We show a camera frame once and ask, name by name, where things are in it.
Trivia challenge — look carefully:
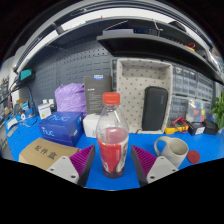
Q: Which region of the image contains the grey small-parts drawer cabinet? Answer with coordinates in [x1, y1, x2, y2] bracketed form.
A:
[111, 58, 216, 124]

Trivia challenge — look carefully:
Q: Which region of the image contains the white dotted tray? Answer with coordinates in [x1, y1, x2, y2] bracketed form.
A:
[115, 58, 174, 135]

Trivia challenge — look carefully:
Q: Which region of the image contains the black pouch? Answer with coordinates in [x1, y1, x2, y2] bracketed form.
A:
[203, 119, 220, 135]

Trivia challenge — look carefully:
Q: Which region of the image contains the dark grey flat box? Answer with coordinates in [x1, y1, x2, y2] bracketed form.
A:
[83, 74, 113, 116]

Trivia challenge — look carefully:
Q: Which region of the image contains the clear organizer with coloured parts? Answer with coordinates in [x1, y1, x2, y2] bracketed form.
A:
[185, 98, 213, 124]

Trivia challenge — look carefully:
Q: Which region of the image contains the small white box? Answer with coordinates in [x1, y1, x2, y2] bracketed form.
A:
[82, 113, 103, 139]

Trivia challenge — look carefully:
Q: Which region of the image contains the small white sign card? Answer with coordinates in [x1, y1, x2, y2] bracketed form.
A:
[37, 103, 53, 120]

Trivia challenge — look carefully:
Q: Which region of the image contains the blue cardboard box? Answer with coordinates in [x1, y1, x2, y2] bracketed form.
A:
[38, 111, 84, 148]

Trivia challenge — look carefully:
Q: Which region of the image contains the purple plastic bag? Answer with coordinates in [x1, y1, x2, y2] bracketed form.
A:
[54, 82, 88, 118]

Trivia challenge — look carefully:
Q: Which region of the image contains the flat round red coaster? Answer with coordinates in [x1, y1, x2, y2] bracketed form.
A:
[186, 149, 201, 165]

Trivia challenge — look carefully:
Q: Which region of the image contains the white ceramic mug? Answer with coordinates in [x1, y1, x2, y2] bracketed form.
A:
[153, 135, 190, 169]

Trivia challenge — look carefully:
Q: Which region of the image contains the black box with white label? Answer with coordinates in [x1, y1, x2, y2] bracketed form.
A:
[187, 120, 207, 136]

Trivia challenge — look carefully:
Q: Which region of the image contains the yellow multimeter with red leads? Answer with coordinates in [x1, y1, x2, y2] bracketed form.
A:
[164, 115, 190, 135]

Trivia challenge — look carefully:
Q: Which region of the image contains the black zippered case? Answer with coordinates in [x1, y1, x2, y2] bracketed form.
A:
[141, 86, 169, 132]

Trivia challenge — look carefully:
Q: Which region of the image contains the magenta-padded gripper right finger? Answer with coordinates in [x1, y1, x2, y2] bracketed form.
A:
[130, 144, 179, 188]

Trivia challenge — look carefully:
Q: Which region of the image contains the clear red-capped drink bottle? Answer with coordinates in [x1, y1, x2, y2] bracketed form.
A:
[95, 91, 130, 179]

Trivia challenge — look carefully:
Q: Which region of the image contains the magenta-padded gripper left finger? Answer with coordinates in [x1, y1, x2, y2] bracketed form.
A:
[46, 144, 97, 188]

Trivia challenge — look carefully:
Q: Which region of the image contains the brown cardboard box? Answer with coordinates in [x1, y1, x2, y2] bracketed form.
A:
[18, 137, 81, 171]

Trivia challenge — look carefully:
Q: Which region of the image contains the dark overhead shelf unit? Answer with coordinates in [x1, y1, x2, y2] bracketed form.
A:
[13, 6, 224, 86]

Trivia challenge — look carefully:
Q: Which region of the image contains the potted green plant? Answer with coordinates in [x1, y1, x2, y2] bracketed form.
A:
[210, 91, 224, 131]

